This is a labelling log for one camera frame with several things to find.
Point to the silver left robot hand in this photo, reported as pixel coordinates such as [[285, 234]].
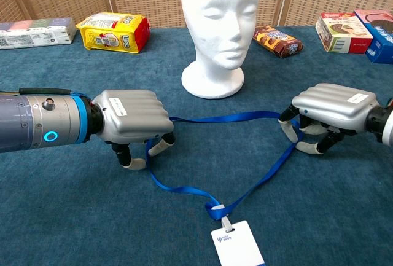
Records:
[[135, 115]]

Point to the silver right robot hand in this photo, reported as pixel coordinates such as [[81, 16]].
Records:
[[334, 106]]

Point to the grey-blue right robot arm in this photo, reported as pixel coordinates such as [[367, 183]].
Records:
[[385, 121]]

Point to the white foam mannequin head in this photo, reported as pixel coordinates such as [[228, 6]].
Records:
[[215, 38]]

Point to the red white Nestle box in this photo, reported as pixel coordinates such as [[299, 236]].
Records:
[[344, 32]]

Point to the pink blue Oreo box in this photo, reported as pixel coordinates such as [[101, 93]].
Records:
[[382, 38]]

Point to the yellow Lipo biscuit bag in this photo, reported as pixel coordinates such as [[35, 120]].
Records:
[[110, 32]]

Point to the brown chocolate cookie pack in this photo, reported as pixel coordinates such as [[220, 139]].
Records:
[[276, 41]]

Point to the blue table cloth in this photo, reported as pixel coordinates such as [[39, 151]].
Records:
[[76, 201]]

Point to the multicolour tissue multipack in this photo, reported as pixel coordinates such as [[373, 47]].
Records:
[[33, 34]]

